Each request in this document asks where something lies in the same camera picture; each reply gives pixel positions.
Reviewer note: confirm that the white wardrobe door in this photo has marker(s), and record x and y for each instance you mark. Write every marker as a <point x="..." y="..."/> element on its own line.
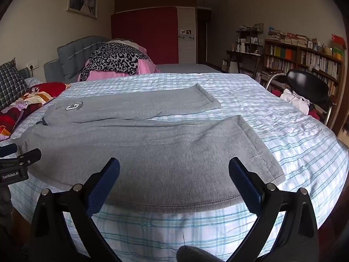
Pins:
<point x="186" y="46"/>

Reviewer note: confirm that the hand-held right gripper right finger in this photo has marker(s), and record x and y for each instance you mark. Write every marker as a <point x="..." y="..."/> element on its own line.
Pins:
<point x="245" y="185"/>

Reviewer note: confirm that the wooden bookshelf with books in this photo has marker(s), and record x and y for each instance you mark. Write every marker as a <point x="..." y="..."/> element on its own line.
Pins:
<point x="305" y="60"/>

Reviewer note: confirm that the dark green pillow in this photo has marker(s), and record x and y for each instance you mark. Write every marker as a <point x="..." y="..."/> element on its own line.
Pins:
<point x="24" y="73"/>

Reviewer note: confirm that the wooden top cabinet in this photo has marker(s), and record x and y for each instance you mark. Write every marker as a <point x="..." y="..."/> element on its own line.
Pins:
<point x="155" y="1"/>

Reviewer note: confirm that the dark doorway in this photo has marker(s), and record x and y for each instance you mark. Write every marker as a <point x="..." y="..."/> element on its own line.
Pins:
<point x="204" y="35"/>

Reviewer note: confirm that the leopard print blanket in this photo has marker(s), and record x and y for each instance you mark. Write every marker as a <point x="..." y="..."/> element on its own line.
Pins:
<point x="114" y="58"/>

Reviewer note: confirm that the dark wooden desk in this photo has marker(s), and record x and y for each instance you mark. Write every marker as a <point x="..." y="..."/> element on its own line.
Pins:
<point x="240" y="57"/>

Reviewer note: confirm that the pink blanket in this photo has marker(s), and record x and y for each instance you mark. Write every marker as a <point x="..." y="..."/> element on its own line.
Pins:
<point x="141" y="67"/>

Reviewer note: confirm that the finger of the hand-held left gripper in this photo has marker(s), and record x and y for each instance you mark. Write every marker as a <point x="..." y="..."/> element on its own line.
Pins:
<point x="21" y="158"/>
<point x="6" y="150"/>

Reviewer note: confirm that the small wooden desk shelf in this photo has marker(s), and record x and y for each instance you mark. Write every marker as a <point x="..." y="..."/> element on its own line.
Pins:
<point x="249" y="38"/>

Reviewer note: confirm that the person's right hand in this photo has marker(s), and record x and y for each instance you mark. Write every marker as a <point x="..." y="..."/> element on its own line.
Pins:
<point x="195" y="255"/>

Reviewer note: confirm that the white cloth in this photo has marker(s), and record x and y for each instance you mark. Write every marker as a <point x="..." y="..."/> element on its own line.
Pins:
<point x="295" y="101"/>

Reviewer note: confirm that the grey pants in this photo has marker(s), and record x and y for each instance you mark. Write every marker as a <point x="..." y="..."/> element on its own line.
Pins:
<point x="163" y="147"/>

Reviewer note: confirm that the grey padded headboard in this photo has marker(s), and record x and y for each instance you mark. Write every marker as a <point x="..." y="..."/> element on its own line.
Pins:
<point x="73" y="54"/>

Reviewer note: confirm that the plaid pillow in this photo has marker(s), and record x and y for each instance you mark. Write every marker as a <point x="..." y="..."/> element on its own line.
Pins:
<point x="11" y="83"/>

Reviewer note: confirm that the wall socket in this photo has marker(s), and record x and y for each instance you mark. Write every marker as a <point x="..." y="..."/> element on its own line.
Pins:
<point x="32" y="67"/>

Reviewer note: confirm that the framed wall picture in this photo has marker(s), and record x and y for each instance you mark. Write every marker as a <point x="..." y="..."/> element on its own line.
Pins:
<point x="81" y="1"/>

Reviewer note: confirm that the black chair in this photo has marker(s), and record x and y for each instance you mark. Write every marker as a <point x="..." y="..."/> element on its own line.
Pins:
<point x="308" y="87"/>

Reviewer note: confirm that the bed with striped sheet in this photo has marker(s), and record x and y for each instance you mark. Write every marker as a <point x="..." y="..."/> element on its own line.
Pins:
<point x="286" y="147"/>

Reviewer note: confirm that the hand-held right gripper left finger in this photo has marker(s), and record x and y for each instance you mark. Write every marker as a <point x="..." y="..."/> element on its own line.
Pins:
<point x="103" y="185"/>

